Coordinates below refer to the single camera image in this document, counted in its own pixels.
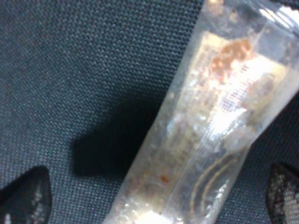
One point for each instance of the clear snack cake package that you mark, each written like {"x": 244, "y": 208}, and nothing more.
{"x": 239, "y": 70}

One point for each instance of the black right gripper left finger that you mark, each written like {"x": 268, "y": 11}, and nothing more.
{"x": 27, "y": 199}

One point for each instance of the black table cloth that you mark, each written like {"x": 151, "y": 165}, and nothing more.
{"x": 81, "y": 83}

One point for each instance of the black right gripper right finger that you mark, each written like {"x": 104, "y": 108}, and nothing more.
{"x": 282, "y": 194}

